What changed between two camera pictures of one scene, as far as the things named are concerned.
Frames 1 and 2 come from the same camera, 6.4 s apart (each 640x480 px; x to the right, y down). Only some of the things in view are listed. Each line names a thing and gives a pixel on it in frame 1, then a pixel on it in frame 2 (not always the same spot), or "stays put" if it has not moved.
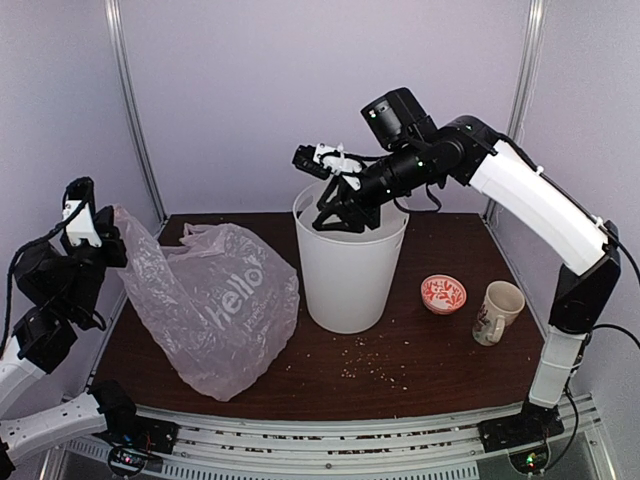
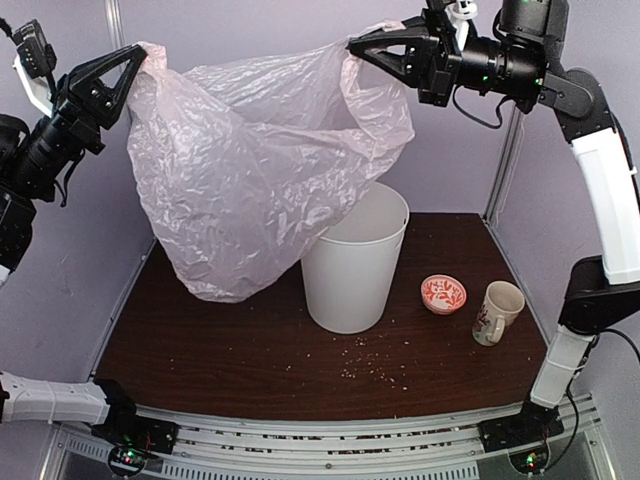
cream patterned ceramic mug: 500,307 stays put
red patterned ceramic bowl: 443,295 stays put
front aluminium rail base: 561,439 stays put
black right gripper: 358,209 → 425,60
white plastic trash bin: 349,277 stays put
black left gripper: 113,236 → 83,110
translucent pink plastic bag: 216,308 → 246,163
